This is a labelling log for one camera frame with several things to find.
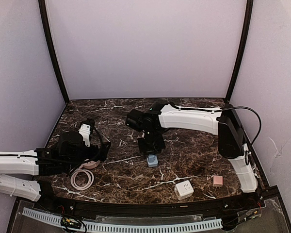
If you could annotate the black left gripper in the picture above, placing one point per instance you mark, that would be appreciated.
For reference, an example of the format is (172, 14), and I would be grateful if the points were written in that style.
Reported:
(104, 150)

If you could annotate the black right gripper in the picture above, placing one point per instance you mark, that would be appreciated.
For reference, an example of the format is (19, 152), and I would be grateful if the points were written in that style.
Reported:
(151, 148)

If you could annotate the pink round socket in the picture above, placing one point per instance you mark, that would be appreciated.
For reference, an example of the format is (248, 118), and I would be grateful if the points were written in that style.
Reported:
(91, 164)

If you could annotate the white cube socket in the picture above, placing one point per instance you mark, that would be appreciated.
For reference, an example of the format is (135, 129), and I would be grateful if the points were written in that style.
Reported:
(183, 190)

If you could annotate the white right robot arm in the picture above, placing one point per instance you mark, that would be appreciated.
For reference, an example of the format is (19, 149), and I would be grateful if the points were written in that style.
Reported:
(222, 122)

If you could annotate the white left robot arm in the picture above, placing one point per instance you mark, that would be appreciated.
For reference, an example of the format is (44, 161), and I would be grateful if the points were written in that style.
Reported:
(12, 163)

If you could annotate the small pink charger plug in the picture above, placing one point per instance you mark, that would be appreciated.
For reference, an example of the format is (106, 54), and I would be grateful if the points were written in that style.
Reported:
(217, 181)

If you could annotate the small circuit board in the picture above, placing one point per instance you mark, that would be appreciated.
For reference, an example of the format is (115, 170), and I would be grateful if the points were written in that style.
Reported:
(70, 223)

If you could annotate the white slotted cable duct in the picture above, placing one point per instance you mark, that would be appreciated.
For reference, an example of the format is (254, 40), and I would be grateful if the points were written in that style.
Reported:
(112, 224)

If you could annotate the black left corner post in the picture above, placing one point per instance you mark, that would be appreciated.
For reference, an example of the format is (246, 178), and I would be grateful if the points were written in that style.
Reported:
(51, 50)

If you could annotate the black corner post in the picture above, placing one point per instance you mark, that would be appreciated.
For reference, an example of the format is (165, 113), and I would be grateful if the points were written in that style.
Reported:
(51, 50)
(241, 48)

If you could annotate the black right corner post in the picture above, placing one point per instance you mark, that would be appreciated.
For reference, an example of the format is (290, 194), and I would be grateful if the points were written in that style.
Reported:
(241, 48)

